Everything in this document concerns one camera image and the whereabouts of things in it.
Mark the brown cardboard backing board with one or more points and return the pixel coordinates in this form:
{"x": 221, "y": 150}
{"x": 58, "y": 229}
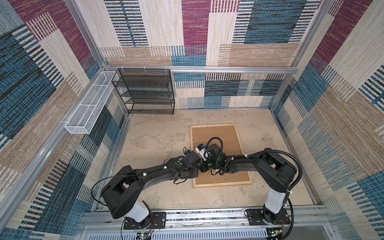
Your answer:
{"x": 216, "y": 135}

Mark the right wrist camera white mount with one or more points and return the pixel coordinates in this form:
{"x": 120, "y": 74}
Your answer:
{"x": 202, "y": 151}

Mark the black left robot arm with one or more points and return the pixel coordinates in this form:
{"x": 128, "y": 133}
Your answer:
{"x": 121, "y": 193}

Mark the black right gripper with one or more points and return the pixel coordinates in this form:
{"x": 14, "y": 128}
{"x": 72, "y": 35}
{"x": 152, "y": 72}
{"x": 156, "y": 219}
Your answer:
{"x": 202, "y": 168}

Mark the light wooden picture frame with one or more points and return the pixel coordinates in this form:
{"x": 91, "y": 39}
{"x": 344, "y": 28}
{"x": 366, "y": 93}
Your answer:
{"x": 222, "y": 184}

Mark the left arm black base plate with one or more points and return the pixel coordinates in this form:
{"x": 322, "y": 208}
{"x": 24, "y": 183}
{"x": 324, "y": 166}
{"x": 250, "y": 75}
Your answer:
{"x": 155, "y": 220}

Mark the black wire mesh shelf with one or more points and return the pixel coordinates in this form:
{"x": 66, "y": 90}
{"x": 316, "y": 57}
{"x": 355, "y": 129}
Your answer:
{"x": 145, "y": 91}

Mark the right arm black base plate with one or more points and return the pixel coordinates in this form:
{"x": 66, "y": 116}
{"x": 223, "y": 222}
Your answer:
{"x": 258, "y": 217}

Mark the white wire mesh basket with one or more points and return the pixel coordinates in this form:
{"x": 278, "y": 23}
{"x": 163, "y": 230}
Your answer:
{"x": 86, "y": 114}

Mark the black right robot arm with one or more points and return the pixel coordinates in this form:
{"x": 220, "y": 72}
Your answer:
{"x": 279, "y": 169}

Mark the aluminium mounting rail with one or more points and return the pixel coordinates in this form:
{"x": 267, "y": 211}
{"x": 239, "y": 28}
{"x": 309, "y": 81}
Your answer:
{"x": 307, "y": 223}

